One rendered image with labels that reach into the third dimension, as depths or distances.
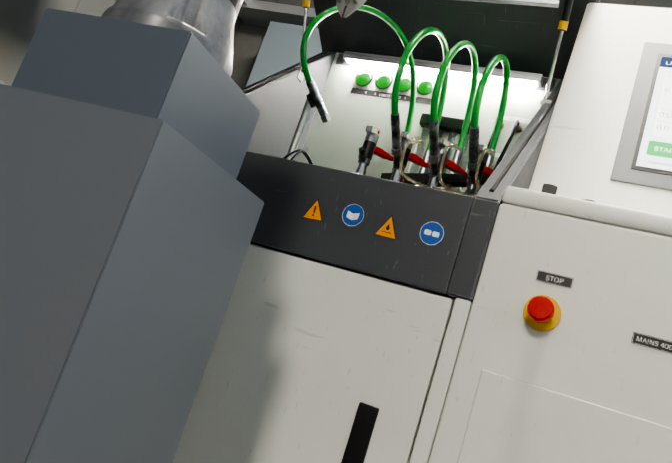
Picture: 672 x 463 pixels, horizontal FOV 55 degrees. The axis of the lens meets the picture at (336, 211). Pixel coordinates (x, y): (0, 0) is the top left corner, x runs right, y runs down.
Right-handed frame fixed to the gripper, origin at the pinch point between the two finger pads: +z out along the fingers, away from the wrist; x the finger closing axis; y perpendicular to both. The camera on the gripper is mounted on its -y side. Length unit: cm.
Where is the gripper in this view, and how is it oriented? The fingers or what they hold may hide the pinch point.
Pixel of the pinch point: (346, 13)
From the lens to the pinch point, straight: 122.1
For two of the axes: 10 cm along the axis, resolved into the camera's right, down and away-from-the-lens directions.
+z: -3.1, 9.3, -2.0
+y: -3.4, -3.0, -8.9
